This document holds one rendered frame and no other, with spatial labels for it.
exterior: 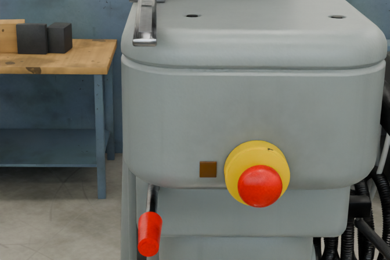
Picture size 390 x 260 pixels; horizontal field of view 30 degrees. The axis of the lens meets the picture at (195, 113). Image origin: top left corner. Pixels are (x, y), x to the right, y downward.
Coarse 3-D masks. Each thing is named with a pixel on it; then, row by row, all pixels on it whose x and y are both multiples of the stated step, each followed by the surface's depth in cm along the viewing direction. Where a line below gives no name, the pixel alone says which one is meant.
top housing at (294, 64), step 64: (192, 0) 81; (256, 0) 81; (320, 0) 82; (128, 64) 68; (192, 64) 65; (256, 64) 66; (320, 64) 66; (384, 64) 70; (128, 128) 71; (192, 128) 67; (256, 128) 67; (320, 128) 68
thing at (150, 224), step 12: (156, 192) 77; (156, 204) 74; (144, 216) 70; (156, 216) 70; (144, 228) 68; (156, 228) 68; (144, 240) 66; (156, 240) 66; (144, 252) 66; (156, 252) 67
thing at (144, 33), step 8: (136, 0) 78; (144, 0) 76; (152, 0) 76; (160, 0) 78; (136, 8) 73; (144, 8) 72; (152, 8) 72; (136, 16) 68; (144, 16) 68; (152, 16) 68; (136, 24) 64; (144, 24) 64; (152, 24) 64; (136, 32) 61; (144, 32) 61; (152, 32) 61; (136, 40) 59; (144, 40) 59; (152, 40) 59
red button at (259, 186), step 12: (252, 168) 64; (264, 168) 64; (240, 180) 64; (252, 180) 64; (264, 180) 64; (276, 180) 64; (240, 192) 65; (252, 192) 64; (264, 192) 64; (276, 192) 64; (252, 204) 65; (264, 204) 65
